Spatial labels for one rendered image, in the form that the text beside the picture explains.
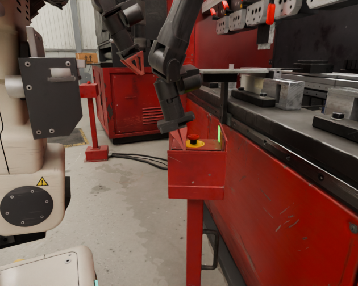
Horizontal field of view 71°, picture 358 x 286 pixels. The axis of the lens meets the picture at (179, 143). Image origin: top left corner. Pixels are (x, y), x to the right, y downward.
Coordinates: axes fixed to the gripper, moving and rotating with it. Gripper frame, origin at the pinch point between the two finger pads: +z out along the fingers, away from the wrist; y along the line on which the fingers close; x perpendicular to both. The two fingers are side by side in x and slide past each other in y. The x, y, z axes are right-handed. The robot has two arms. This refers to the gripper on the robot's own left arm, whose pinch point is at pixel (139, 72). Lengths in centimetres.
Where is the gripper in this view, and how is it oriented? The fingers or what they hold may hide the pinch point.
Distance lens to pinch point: 94.2
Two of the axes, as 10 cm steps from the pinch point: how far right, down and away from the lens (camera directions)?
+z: 4.2, 7.9, 4.6
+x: -8.2, 5.4, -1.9
